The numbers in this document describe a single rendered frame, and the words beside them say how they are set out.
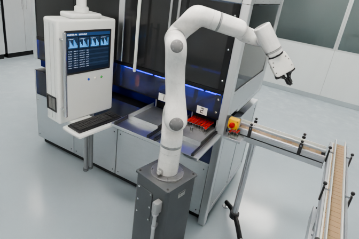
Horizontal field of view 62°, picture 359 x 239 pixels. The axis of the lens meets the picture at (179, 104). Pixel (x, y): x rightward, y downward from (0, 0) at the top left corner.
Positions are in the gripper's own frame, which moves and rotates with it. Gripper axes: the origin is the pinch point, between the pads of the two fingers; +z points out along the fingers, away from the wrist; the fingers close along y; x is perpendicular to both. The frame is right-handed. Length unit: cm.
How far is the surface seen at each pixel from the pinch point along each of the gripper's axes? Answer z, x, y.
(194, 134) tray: 19, 51, -63
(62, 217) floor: 30, 59, -192
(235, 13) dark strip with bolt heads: -39, 49, 0
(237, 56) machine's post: -15, 49, -11
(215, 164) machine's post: 52, 59, -63
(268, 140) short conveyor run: 49, 50, -19
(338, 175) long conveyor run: 72, 13, 4
